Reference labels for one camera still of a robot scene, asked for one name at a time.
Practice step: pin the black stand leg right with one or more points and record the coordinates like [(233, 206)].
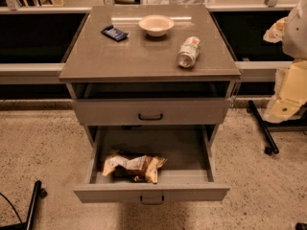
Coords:
[(266, 128)]

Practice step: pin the grey drawer cabinet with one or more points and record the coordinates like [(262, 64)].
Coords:
[(145, 67)]

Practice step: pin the black wheel bottom right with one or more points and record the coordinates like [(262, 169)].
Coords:
[(301, 226)]

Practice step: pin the black stand leg left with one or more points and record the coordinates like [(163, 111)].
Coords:
[(38, 193)]

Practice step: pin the brown chip bag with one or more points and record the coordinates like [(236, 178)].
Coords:
[(139, 168)]

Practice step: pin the grey railing beam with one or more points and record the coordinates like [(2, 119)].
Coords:
[(48, 73)]

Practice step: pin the white bowl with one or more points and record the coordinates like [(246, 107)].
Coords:
[(156, 25)]

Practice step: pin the silver drink can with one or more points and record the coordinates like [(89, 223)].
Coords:
[(188, 52)]

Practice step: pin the closed grey upper drawer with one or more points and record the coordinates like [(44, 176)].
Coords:
[(134, 112)]

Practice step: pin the blue snack packet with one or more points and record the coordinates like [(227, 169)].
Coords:
[(113, 33)]

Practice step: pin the open grey lower drawer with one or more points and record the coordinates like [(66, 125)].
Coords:
[(187, 175)]

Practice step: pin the black stand leg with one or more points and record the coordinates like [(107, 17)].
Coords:
[(38, 193), (266, 128)]

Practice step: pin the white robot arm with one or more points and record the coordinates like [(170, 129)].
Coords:
[(294, 40)]

